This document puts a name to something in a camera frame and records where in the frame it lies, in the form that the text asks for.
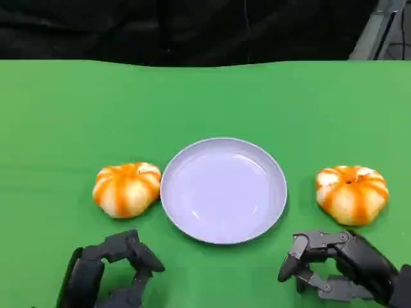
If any grey metal frame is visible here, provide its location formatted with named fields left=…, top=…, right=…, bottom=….
left=348, top=0, right=411, bottom=61

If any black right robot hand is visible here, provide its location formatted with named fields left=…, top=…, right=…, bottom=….
left=277, top=229, right=402, bottom=304

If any orange and white bread roll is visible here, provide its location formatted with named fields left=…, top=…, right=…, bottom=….
left=315, top=165, right=390, bottom=227
left=92, top=162, right=162, bottom=219

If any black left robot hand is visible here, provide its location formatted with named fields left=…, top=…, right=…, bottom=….
left=56, top=229, right=166, bottom=308

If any lilac plate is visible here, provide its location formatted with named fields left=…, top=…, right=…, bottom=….
left=159, top=137, right=288, bottom=246

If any black backdrop cloth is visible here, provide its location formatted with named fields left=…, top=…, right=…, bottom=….
left=0, top=0, right=380, bottom=67

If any green table cloth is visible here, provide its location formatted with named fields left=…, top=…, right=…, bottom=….
left=0, top=59, right=411, bottom=308

